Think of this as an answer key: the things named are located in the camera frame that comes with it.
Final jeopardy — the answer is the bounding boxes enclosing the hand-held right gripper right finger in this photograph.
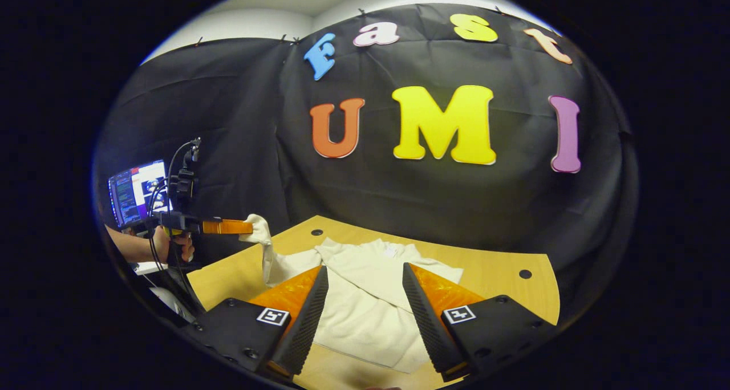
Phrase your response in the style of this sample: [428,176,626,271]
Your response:
[402,263,557,382]

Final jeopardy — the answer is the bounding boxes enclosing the black backdrop cloth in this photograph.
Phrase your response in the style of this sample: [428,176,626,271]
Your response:
[94,3,639,322]

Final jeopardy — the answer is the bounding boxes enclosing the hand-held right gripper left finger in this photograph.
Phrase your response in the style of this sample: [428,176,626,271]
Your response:
[182,265,330,379]

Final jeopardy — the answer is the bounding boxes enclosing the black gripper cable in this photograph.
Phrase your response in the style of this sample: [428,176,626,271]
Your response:
[145,139,200,316]

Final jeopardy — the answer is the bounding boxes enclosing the laptop screen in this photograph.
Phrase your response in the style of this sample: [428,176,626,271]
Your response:
[108,160,172,228]

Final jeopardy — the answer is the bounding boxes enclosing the cream sweater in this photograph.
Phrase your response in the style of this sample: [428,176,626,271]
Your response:
[240,213,464,375]

